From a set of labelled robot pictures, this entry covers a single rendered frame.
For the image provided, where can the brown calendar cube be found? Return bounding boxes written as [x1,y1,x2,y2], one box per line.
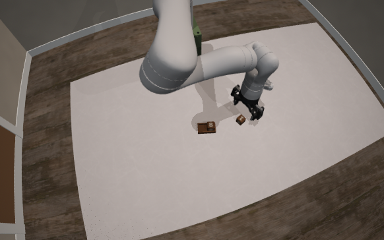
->
[207,121,215,131]
[236,114,246,125]

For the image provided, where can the brown wooden tray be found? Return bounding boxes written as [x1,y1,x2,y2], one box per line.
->
[197,123,216,134]

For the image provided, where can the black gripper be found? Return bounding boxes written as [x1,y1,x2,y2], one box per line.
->
[230,84,264,121]

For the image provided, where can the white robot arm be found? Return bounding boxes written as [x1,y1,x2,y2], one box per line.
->
[139,0,279,100]

